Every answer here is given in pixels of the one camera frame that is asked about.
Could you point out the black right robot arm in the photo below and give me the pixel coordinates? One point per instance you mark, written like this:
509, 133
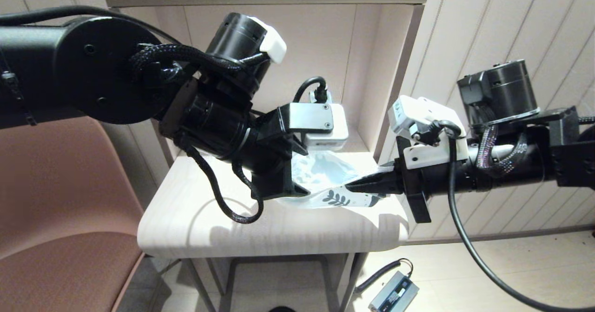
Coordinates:
544, 163

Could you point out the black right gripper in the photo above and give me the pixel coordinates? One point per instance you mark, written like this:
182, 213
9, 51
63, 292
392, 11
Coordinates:
418, 200

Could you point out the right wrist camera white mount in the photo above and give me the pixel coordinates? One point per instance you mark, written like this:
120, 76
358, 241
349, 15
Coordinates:
423, 112

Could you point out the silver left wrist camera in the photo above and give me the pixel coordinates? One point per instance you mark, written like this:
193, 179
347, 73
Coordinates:
325, 130

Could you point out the grey power adapter box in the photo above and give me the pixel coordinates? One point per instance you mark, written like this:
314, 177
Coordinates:
393, 295

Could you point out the black round robot part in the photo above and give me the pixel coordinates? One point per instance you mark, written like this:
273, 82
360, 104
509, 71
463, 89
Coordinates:
281, 309

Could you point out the pink-brown upholstered chair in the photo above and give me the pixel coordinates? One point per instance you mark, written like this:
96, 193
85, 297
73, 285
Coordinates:
60, 200

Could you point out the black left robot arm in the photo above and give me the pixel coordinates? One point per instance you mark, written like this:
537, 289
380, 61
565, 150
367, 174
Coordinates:
93, 70

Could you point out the brown skirting board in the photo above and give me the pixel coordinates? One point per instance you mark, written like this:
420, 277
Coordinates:
534, 233

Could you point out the white floral zip pouch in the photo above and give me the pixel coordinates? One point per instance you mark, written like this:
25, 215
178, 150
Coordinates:
325, 172

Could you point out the beige wooden desk with hutch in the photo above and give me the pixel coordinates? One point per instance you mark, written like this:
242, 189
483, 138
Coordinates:
195, 223

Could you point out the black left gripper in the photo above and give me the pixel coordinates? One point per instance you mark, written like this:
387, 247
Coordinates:
274, 182

